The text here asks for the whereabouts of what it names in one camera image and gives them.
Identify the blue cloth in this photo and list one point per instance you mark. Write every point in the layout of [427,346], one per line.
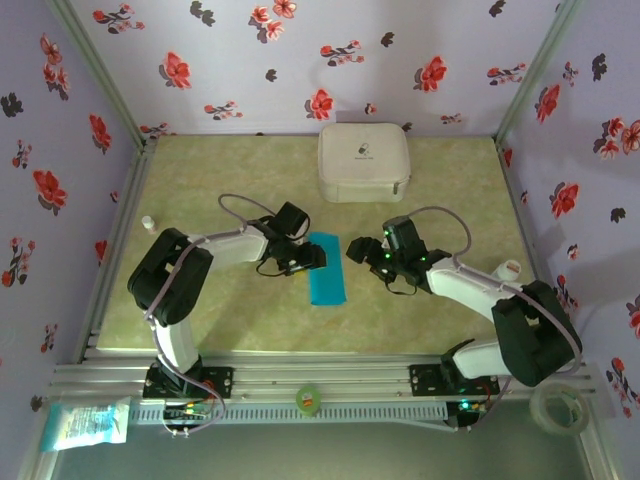
[327,287]

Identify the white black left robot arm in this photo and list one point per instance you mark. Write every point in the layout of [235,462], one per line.
[170,280]

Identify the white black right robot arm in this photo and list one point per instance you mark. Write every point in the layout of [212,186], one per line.
[530,325]

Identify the white zippered medicine case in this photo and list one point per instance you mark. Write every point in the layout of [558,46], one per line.
[362,160]

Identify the white bottle orange label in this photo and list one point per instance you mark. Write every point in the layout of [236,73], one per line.
[506,271]

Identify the small green tape roll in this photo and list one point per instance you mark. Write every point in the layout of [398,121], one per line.
[308,399]

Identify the small white pink-capped bottle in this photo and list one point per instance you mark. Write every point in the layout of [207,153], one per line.
[149,225]

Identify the clear tape roll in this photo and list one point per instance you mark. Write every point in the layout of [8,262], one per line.
[537,410]

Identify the blue white wipes packet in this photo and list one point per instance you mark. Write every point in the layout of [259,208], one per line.
[85,425]

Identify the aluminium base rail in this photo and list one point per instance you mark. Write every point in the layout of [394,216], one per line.
[325,372]

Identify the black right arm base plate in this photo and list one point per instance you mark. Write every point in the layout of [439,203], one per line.
[422,380]

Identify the aluminium side rail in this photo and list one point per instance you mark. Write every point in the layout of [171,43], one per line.
[517,200]
[129,200]

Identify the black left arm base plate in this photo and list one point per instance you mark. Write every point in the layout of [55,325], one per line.
[222,381]

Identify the aluminium corner post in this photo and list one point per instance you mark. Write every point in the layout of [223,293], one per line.
[534,75]
[104,75]

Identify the aluminium frame leg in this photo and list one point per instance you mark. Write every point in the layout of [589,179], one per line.
[600,460]
[35,465]

